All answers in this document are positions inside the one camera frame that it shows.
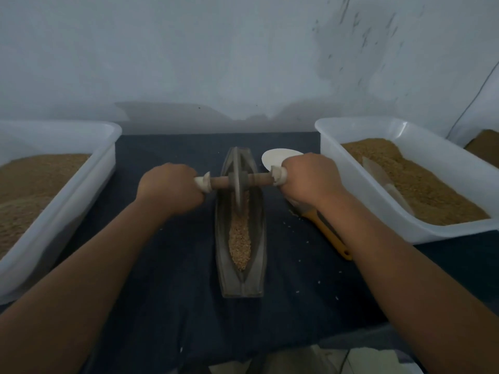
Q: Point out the white plastic tub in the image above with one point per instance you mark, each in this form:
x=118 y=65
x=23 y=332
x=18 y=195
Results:
x=50 y=198
x=413 y=183

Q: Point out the person's left fingers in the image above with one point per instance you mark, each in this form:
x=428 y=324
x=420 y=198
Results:
x=195 y=194

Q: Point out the brown grain heap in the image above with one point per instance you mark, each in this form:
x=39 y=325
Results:
x=27 y=190
x=425 y=186

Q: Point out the boat-shaped metal grinding trough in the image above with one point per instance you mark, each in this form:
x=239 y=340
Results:
x=241 y=245

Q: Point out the clear plastic scoop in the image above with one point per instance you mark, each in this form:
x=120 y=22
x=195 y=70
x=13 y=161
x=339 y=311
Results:
x=384 y=181

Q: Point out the person's right hand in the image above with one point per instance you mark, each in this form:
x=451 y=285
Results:
x=310 y=179

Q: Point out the person's right fingers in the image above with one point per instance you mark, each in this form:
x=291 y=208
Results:
x=290 y=179

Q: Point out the brown grain in trough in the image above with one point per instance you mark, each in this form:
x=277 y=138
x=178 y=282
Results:
x=239 y=239

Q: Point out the grinding wheel with wooden axle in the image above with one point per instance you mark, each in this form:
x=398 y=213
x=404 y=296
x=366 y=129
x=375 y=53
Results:
x=238 y=180

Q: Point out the dark blue table cloth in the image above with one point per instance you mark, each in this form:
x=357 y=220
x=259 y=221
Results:
x=195 y=288

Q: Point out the person's left forearm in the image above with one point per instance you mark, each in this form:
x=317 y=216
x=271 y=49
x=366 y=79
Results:
x=74 y=292

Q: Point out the person's left hand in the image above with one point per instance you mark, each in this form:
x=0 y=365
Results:
x=167 y=188

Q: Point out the person's right forearm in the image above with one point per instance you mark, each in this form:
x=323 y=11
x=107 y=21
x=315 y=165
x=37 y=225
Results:
x=421 y=292

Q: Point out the white round dish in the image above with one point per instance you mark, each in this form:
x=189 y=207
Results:
x=275 y=157

